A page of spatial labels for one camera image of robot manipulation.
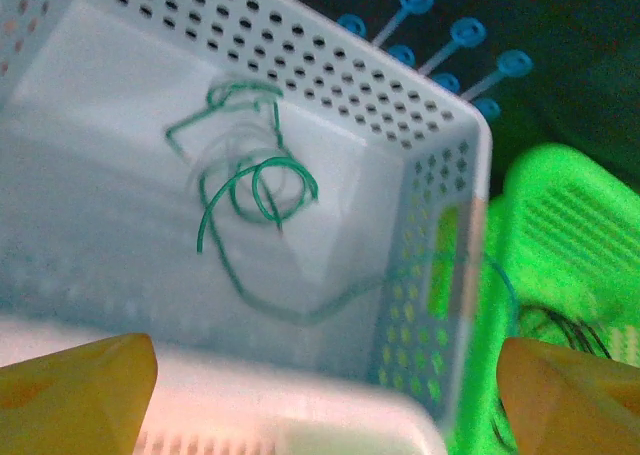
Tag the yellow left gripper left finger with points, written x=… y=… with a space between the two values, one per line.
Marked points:
x=70 y=400

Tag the green plastic basket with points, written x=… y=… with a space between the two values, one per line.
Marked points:
x=560 y=235

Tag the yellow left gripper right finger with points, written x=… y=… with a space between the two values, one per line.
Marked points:
x=575 y=405

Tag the white basket round holes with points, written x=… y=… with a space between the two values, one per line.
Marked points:
x=125 y=200

